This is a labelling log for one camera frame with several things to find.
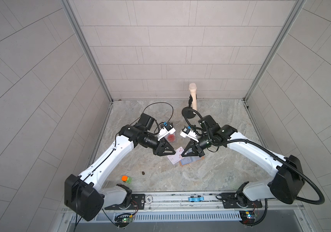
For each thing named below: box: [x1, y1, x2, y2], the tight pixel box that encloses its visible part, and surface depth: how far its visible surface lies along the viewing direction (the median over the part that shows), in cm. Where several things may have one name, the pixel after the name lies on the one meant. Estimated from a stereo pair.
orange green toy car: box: [120, 175, 133, 184], surface depth 77 cm
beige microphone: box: [188, 83, 197, 111], surface depth 92 cm
